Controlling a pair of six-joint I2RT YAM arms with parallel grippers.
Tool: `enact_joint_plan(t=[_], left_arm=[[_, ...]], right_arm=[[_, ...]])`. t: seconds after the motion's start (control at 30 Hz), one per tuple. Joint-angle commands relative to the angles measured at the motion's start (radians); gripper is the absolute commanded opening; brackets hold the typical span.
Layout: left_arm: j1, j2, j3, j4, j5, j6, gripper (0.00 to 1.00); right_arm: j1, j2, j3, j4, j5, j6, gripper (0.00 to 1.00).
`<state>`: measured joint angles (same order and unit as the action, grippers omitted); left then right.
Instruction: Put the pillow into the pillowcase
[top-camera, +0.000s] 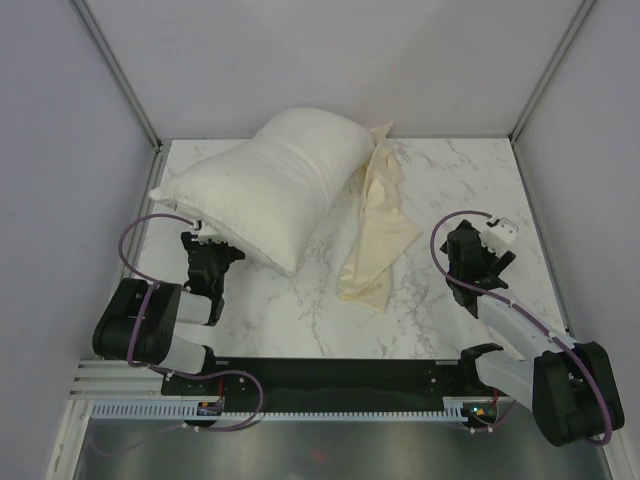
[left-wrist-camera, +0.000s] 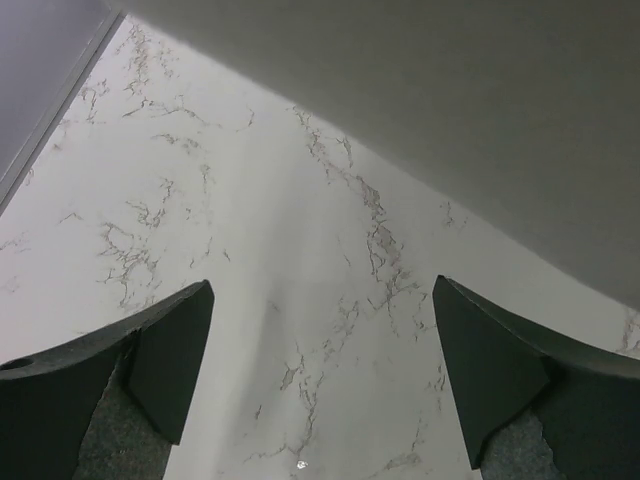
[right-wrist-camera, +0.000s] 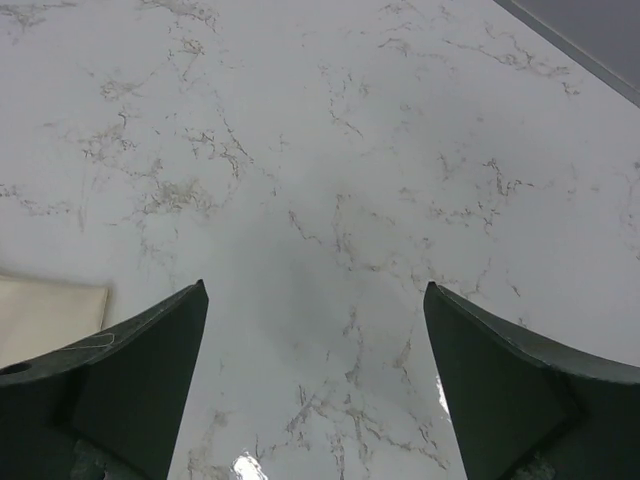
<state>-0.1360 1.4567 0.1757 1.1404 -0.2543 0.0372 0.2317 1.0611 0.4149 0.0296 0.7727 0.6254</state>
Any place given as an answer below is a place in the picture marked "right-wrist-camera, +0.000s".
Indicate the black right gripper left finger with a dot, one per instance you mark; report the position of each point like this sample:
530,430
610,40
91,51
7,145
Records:
108,406

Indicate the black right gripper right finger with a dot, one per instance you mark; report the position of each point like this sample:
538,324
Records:
524,406

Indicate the cream yellow pillowcase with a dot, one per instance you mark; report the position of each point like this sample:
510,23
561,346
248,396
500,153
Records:
39,316

